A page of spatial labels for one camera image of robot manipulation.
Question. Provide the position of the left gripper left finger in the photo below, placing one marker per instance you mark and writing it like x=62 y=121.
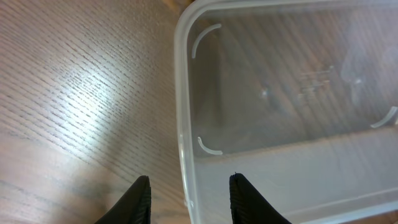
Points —
x=134 y=207

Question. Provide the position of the clear plastic container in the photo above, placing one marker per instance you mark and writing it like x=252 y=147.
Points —
x=298 y=96

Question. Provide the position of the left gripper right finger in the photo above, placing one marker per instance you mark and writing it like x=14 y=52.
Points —
x=248 y=206

